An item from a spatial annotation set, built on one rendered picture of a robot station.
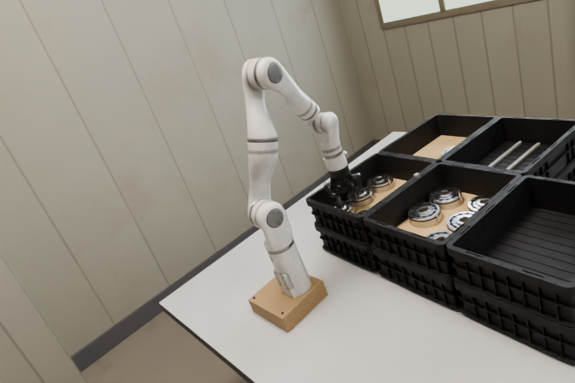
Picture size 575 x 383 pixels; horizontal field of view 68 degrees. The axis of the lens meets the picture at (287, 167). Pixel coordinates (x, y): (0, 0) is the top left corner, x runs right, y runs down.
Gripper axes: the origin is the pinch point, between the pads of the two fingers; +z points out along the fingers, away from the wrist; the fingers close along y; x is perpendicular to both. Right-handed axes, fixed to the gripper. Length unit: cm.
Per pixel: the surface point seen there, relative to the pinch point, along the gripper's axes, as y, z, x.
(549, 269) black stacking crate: 44, 5, -53
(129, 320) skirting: -159, 76, 67
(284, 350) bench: -29, 16, -47
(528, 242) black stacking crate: 44, 5, -41
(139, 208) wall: -131, 16, 96
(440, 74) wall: 87, 24, 192
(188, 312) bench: -67, 16, -19
